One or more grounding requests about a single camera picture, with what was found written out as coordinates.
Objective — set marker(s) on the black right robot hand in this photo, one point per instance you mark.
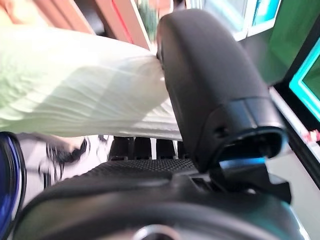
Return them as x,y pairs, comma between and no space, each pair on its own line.
205,75

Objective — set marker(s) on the blue plastic shopping basket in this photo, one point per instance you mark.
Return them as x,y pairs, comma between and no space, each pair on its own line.
10,175

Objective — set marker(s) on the green white napa cabbage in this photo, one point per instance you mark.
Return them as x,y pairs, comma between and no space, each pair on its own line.
75,87

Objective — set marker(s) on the black framed glass cabinet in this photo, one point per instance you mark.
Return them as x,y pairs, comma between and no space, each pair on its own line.
312,82

